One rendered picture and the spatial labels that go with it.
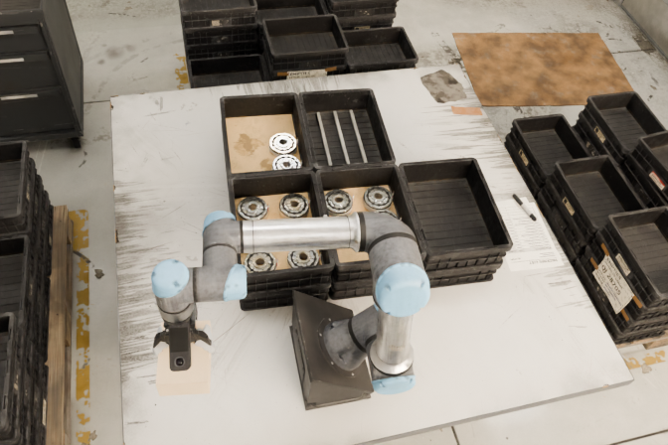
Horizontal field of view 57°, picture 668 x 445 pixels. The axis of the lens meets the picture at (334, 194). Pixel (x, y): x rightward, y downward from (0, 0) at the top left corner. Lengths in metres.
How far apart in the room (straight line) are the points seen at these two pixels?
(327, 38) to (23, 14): 1.47
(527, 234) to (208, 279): 1.46
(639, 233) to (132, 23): 3.23
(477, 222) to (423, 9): 2.65
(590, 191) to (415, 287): 1.97
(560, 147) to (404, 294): 2.27
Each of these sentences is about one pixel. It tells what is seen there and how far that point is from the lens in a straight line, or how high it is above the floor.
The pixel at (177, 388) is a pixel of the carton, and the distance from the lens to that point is 1.58.
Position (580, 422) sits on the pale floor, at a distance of 2.98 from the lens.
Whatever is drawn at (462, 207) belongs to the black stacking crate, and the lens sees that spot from 2.27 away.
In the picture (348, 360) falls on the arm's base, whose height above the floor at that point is 0.88.
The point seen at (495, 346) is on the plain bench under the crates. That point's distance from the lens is 2.16.
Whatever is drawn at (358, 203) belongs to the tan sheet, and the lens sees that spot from 2.19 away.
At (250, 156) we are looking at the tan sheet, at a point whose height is 0.83.
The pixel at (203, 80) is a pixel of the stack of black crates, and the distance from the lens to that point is 3.46.
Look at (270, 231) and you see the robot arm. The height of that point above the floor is 1.41.
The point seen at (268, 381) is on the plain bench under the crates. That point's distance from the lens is 1.98.
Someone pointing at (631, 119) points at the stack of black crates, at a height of 0.38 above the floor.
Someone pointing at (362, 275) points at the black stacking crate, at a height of 0.84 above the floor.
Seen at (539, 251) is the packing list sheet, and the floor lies 0.70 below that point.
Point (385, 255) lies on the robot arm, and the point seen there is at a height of 1.43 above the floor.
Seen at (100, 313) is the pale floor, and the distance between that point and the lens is 2.96.
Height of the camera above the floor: 2.54
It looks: 51 degrees down
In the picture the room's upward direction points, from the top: 8 degrees clockwise
